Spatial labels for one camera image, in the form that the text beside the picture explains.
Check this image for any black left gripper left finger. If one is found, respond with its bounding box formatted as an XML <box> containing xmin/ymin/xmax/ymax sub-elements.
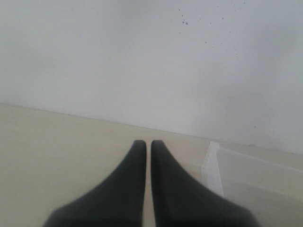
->
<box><xmin>44</xmin><ymin>140</ymin><xmax>147</xmax><ymax>227</ymax></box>

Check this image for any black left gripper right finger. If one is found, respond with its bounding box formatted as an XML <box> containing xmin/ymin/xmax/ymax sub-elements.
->
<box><xmin>151</xmin><ymin>140</ymin><xmax>259</xmax><ymax>227</ymax></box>

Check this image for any clear plastic bin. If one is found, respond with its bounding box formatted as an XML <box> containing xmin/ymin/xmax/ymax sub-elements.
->
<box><xmin>201</xmin><ymin>142</ymin><xmax>303</xmax><ymax>227</ymax></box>

